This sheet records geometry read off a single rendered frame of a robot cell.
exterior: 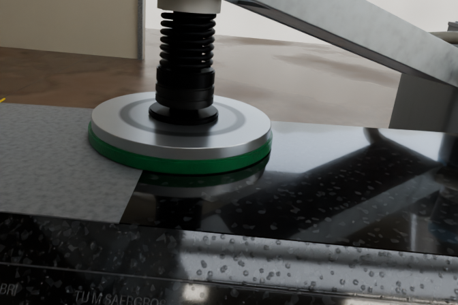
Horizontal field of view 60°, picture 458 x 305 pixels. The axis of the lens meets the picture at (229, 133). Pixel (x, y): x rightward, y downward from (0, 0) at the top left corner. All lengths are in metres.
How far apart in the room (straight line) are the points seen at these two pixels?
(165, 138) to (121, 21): 4.99
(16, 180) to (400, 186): 0.37
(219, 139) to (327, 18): 0.19
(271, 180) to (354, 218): 0.09
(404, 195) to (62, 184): 0.32
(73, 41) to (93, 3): 0.56
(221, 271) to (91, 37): 5.27
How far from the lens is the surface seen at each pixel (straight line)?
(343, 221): 0.35
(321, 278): 0.32
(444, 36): 1.07
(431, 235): 0.37
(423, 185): 0.46
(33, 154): 0.45
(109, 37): 5.44
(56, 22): 5.66
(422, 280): 0.34
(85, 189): 0.37
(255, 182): 0.39
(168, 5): 0.43
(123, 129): 0.43
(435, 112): 1.44
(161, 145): 0.39
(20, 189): 0.38
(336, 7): 0.48
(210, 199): 0.35
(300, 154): 0.47
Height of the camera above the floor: 0.98
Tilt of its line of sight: 20 degrees down
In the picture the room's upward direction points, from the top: 5 degrees clockwise
